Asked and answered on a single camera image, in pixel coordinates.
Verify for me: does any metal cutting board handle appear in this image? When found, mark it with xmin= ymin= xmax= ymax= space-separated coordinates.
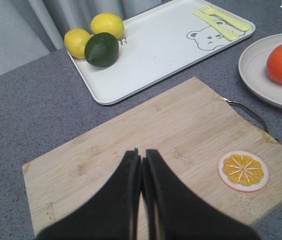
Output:
xmin=223 ymin=97 xmax=269 ymax=133

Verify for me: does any yellow plastic knife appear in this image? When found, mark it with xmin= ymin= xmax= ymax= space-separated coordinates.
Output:
xmin=192 ymin=10 xmax=239 ymax=41

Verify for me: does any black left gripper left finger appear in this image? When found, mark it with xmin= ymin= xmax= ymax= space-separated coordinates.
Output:
xmin=36 ymin=149 xmax=141 ymax=240

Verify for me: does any dark green lime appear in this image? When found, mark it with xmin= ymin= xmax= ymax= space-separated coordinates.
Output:
xmin=85 ymin=32 xmax=119 ymax=68

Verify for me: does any wooden cutting board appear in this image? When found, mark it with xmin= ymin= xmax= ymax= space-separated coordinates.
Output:
xmin=23 ymin=77 xmax=282 ymax=234

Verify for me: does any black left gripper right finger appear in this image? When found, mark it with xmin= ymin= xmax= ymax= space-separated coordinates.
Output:
xmin=142 ymin=149 xmax=259 ymax=240

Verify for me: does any yellow lemon right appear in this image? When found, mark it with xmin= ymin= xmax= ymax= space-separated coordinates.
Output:
xmin=90 ymin=13 xmax=125 ymax=39

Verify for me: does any beige round plate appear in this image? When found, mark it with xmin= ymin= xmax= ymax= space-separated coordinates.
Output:
xmin=238 ymin=33 xmax=282 ymax=109

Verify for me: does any fake orange slice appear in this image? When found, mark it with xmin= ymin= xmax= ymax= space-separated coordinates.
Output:
xmin=217 ymin=150 xmax=269 ymax=193

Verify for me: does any white bear-print tray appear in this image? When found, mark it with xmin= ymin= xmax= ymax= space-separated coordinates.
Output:
xmin=66 ymin=0 xmax=256 ymax=106

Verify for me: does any grey curtain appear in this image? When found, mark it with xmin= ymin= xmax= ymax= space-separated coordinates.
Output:
xmin=0 ymin=0 xmax=164 ymax=75

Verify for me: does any yellow lemon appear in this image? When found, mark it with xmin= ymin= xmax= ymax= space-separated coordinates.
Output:
xmin=64 ymin=28 xmax=92 ymax=59
xmin=90 ymin=13 xmax=125 ymax=39

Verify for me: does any yellow lemon left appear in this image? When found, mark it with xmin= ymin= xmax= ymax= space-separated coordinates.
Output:
xmin=64 ymin=28 xmax=92 ymax=59

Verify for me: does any yellow plastic fork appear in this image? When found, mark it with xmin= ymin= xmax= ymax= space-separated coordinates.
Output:
xmin=201 ymin=4 xmax=250 ymax=32

